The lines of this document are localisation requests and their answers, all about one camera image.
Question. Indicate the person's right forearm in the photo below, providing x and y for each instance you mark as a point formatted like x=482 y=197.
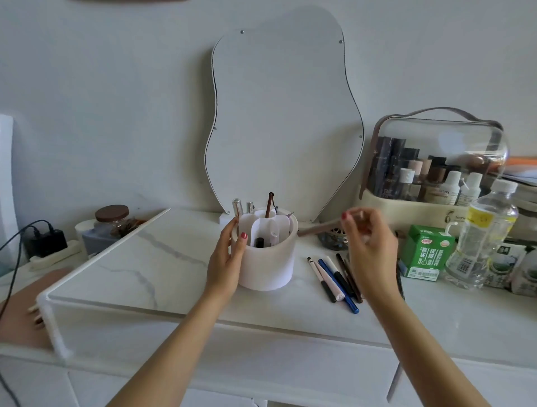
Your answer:
x=413 y=352

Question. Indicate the cosmetics case with clear lid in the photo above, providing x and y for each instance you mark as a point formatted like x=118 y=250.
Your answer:
x=444 y=138

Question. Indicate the person's left hand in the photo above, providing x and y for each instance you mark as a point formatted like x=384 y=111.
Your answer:
x=222 y=268

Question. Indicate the silver pen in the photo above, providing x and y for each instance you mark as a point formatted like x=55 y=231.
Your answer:
x=237 y=208
x=250 y=208

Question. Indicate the stack of books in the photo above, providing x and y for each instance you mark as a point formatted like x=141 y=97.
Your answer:
x=522 y=170

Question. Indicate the white wavy mirror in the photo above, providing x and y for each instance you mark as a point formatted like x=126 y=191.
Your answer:
x=285 y=117

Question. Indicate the white round pen holder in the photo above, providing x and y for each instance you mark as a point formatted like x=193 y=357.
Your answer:
x=268 y=266

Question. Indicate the white pink pen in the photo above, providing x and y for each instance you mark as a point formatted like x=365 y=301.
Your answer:
x=335 y=279

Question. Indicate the black and white pen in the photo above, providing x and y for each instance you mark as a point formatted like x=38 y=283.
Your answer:
x=322 y=281

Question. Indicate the white green snack packet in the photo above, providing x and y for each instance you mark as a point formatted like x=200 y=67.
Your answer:
x=514 y=268

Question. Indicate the blue pen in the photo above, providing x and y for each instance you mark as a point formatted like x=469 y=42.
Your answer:
x=342 y=289

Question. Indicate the brown mat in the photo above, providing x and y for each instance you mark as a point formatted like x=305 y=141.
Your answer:
x=21 y=310

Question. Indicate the green drink carton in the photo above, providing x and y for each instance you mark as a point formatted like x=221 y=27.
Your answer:
x=426 y=255

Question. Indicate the dark round perforated object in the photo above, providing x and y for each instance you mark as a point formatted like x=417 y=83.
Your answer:
x=331 y=241

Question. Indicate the brown eyebrow pencil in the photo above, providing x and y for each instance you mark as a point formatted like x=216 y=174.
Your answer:
x=319 y=229

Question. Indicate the person's right hand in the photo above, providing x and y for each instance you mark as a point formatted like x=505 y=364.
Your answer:
x=373 y=255

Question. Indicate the person's left forearm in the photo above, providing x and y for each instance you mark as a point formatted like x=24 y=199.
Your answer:
x=176 y=352

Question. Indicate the purple tipped tool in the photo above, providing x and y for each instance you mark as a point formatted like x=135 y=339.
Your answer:
x=284 y=214

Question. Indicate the clear plastic water bottle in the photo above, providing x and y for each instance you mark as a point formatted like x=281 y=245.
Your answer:
x=478 y=239

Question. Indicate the glass jar with brown lid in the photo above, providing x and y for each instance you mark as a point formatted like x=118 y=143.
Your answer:
x=111 y=218

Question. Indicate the dark brown pencil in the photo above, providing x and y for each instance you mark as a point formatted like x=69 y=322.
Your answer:
x=348 y=279
x=354 y=283

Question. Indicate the clear acrylic riser shelf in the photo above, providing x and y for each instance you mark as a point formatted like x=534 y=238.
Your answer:
x=113 y=268

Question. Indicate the brown stick brush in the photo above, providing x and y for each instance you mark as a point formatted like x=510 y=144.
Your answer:
x=268 y=205

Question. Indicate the row of cosmetic bottles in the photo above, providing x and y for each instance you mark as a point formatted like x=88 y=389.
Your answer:
x=432 y=180

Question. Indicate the person's right thumb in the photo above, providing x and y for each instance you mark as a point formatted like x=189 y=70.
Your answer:
x=346 y=224

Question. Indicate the white plastic container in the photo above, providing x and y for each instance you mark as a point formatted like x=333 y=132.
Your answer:
x=84 y=235

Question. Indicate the person's left thumb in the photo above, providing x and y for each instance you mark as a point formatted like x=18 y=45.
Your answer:
x=242 y=251

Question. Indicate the black power adapter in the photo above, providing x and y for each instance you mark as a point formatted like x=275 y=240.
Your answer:
x=48 y=242

